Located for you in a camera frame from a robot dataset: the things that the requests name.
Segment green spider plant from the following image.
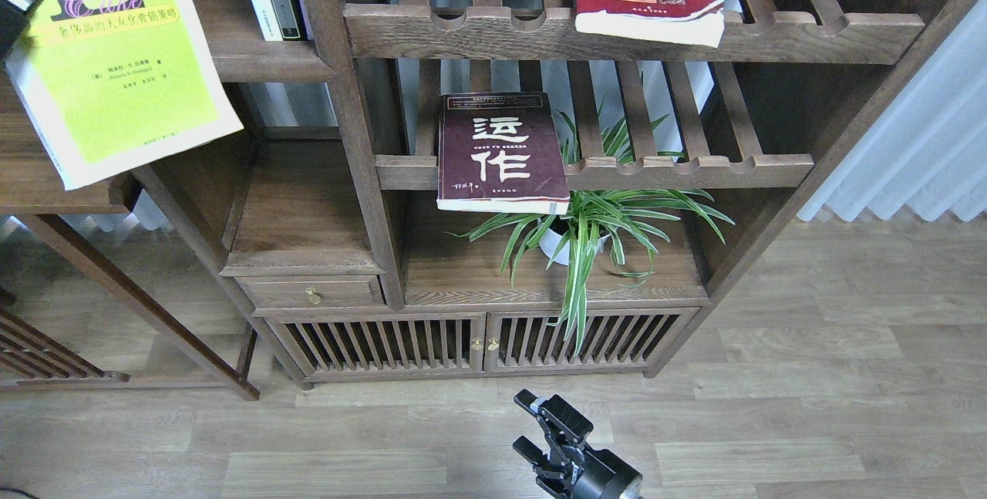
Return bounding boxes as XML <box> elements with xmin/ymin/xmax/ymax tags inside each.
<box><xmin>447</xmin><ymin>102</ymin><xmax>735</xmax><ymax>357</ymax></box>

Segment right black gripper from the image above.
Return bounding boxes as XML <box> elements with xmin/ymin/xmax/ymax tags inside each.
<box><xmin>514</xmin><ymin>389</ymin><xmax>644</xmax><ymax>498</ymax></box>

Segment wooden side table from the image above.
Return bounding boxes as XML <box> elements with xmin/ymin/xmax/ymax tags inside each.
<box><xmin>0</xmin><ymin>75</ymin><xmax>260</xmax><ymax>401</ymax></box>

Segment dark wooden bookshelf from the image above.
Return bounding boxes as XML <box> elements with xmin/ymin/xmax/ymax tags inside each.
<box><xmin>136</xmin><ymin>0</ymin><xmax>977</xmax><ymax>383</ymax></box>

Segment wooden slatted rack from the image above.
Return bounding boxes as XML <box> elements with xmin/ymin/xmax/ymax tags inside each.
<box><xmin>1</xmin><ymin>289</ymin><xmax>130</xmax><ymax>389</ymax></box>

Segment brass drawer knob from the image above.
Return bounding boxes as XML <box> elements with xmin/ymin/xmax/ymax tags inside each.
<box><xmin>305</xmin><ymin>287</ymin><xmax>323</xmax><ymax>305</ymax></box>

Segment dark red book white characters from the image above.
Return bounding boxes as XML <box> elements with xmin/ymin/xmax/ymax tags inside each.
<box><xmin>436</xmin><ymin>92</ymin><xmax>570</xmax><ymax>214</ymax></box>

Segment yellow green book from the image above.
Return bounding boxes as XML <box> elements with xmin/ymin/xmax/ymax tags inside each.
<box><xmin>6</xmin><ymin>0</ymin><xmax>242</xmax><ymax>190</ymax></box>

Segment white plant pot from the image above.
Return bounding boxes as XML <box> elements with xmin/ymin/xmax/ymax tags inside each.
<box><xmin>538</xmin><ymin>219</ymin><xmax>609</xmax><ymax>266</ymax></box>

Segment white curtain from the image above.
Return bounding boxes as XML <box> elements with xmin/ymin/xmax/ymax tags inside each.
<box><xmin>799</xmin><ymin>0</ymin><xmax>986</xmax><ymax>221</ymax></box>

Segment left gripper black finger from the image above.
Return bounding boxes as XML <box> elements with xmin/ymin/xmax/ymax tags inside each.
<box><xmin>0</xmin><ymin>0</ymin><xmax>56</xmax><ymax>60</ymax></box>

